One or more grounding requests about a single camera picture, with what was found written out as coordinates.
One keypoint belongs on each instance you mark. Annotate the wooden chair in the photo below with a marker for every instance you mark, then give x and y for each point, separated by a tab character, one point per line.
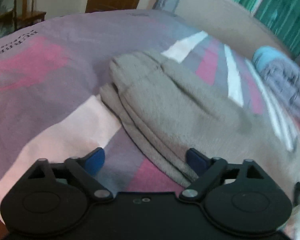
28	16

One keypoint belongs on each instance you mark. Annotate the grey-brown fleece pants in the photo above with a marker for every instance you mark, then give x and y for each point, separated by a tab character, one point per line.
167	109

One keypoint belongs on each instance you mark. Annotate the folded blue grey quilt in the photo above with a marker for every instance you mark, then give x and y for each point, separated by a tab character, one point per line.
281	75

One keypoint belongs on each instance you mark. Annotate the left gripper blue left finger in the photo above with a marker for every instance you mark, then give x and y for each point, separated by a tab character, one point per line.
89	164

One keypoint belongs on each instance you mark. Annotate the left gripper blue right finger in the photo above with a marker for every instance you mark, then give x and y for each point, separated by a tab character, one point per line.
204	166

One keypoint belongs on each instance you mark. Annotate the striped pink grey bed sheet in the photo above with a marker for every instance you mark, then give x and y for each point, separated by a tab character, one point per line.
51	109

